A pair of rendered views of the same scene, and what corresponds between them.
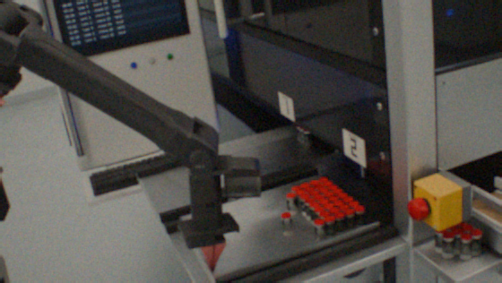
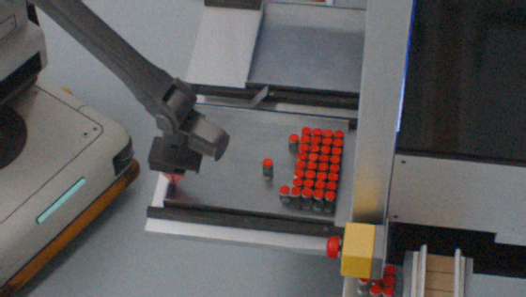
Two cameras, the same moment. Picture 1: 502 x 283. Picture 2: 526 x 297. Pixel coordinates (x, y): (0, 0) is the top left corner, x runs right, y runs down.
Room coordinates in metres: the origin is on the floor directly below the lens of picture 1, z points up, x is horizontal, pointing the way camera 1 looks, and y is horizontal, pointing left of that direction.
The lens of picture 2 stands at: (-0.13, -0.64, 2.51)
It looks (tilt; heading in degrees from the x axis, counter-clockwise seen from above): 50 degrees down; 28
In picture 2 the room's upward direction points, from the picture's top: 2 degrees counter-clockwise
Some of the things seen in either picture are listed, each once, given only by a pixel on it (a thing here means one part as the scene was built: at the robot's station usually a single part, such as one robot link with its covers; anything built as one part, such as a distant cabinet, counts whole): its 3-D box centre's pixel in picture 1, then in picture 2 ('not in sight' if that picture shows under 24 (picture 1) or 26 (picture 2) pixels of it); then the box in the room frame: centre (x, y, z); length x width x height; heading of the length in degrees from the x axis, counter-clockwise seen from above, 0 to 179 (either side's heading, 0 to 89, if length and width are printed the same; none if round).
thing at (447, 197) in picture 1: (441, 201); (362, 250); (0.85, -0.31, 0.99); 0.08 x 0.07 x 0.07; 108
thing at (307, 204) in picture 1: (313, 211); (301, 166); (1.05, -0.11, 0.90); 0.18 x 0.02 x 0.05; 18
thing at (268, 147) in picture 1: (261, 158); (329, 52); (1.38, -0.02, 0.90); 0.34 x 0.26 x 0.04; 108
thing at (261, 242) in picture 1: (274, 227); (258, 164); (1.02, -0.02, 0.90); 0.34 x 0.26 x 0.04; 107
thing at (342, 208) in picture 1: (332, 205); (323, 169); (1.06, -0.15, 0.90); 0.18 x 0.02 x 0.05; 17
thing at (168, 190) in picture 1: (262, 201); (287, 113); (1.19, 0.00, 0.87); 0.70 x 0.48 x 0.02; 18
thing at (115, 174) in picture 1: (153, 167); not in sight; (1.62, 0.31, 0.82); 0.40 x 0.14 x 0.02; 108
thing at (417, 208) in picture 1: (419, 208); (336, 247); (0.84, -0.27, 0.99); 0.04 x 0.04 x 0.04; 18
